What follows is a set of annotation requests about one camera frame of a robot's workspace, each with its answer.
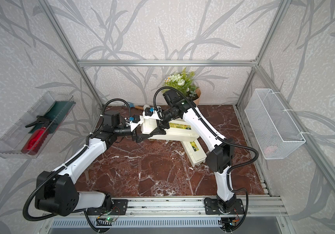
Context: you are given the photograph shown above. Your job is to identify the red spray bottle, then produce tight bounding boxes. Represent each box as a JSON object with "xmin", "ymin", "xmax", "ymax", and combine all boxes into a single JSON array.
[{"xmin": 21, "ymin": 116, "xmax": 51, "ymax": 156}]

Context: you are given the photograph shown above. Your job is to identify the potted green plant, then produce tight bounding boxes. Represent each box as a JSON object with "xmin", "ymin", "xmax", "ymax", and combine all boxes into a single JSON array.
[{"xmin": 163, "ymin": 68, "xmax": 201, "ymax": 105}]

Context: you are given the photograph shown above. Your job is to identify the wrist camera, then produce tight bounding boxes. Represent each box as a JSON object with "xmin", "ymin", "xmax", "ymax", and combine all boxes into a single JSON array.
[
  {"xmin": 143, "ymin": 107, "xmax": 158, "ymax": 117},
  {"xmin": 102, "ymin": 112, "xmax": 120, "ymax": 127}
]

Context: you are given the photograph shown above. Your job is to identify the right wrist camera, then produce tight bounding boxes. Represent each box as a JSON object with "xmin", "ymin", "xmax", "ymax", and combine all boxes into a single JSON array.
[{"xmin": 143, "ymin": 107, "xmax": 158, "ymax": 117}]

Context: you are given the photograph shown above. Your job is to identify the blue garden trowel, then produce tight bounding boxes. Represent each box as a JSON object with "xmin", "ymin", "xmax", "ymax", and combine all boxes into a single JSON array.
[{"xmin": 128, "ymin": 102, "xmax": 144, "ymax": 110}]

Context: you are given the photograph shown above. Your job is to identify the green cloth in tray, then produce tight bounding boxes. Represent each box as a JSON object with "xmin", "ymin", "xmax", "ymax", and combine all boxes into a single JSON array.
[{"xmin": 29, "ymin": 101, "xmax": 75, "ymax": 134}]

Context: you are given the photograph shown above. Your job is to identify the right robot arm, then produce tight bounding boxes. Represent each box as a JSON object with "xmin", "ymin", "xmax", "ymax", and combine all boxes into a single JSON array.
[{"xmin": 145, "ymin": 86, "xmax": 259, "ymax": 214}]

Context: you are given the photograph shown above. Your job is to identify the cream dispenser box base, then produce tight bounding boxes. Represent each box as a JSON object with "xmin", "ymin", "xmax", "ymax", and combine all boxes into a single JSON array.
[{"xmin": 141, "ymin": 118, "xmax": 200, "ymax": 142}]

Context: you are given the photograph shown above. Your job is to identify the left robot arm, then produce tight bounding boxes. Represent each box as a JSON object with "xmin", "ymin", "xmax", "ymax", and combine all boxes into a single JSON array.
[{"xmin": 23, "ymin": 126, "xmax": 152, "ymax": 221}]

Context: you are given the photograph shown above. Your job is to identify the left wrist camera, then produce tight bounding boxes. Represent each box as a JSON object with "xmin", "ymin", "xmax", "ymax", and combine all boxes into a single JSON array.
[{"xmin": 102, "ymin": 112, "xmax": 120, "ymax": 127}]

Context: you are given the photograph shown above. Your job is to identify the white wire basket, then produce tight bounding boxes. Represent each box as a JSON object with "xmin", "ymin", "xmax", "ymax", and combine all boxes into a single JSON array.
[{"xmin": 245, "ymin": 89, "xmax": 306, "ymax": 160}]

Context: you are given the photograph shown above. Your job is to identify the clear wall tray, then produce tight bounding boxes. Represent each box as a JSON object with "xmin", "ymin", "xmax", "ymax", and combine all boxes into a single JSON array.
[{"xmin": 0, "ymin": 91, "xmax": 75, "ymax": 159}]

